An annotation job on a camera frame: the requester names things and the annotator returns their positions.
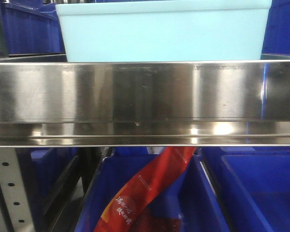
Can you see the light blue plastic bin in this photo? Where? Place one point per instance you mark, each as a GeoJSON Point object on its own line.
{"type": "Point", "coordinates": [164, 30]}

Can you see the dark blue bin lower centre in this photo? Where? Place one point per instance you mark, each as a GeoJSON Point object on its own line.
{"type": "Point", "coordinates": [188, 205]}

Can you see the dark blue bin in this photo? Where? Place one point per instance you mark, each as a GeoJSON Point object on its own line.
{"type": "Point", "coordinates": [49, 163]}
{"type": "Point", "coordinates": [31, 27]}
{"type": "Point", "coordinates": [277, 35]}
{"type": "Point", "coordinates": [253, 184]}
{"type": "Point", "coordinates": [188, 205]}

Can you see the dark blue bin lower left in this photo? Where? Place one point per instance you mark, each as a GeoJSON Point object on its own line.
{"type": "Point", "coordinates": [49, 163]}

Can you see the dark blue bin lower right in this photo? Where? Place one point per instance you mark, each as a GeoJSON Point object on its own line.
{"type": "Point", "coordinates": [253, 184]}

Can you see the dark blue bin upper left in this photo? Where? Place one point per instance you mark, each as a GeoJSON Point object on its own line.
{"type": "Point", "coordinates": [31, 27]}

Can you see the dark blue bin upper right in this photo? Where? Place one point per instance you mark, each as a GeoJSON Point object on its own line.
{"type": "Point", "coordinates": [277, 35]}

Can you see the red snack package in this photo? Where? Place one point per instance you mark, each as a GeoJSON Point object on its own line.
{"type": "Point", "coordinates": [148, 183]}

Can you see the perforated grey shelf upright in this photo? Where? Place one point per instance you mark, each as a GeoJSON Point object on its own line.
{"type": "Point", "coordinates": [13, 189]}

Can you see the stainless steel shelf rail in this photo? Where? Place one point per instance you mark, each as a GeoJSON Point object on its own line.
{"type": "Point", "coordinates": [206, 103]}

